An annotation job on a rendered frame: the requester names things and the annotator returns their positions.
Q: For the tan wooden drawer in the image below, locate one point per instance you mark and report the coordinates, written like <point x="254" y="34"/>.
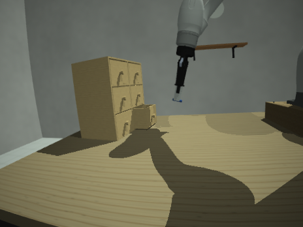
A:
<point x="118" y="72"/>
<point x="134" y="70"/>
<point x="124" y="122"/>
<point x="121" y="98"/>
<point x="136" y="95"/>
<point x="144" y="116"/>

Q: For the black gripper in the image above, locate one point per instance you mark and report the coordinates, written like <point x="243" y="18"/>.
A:
<point x="184" y="52"/>

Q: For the tan wooden chest of drawers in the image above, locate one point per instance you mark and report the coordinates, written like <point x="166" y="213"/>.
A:
<point x="94" y="98"/>

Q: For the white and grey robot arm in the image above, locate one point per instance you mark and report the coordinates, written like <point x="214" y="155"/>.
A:
<point x="193" y="20"/>

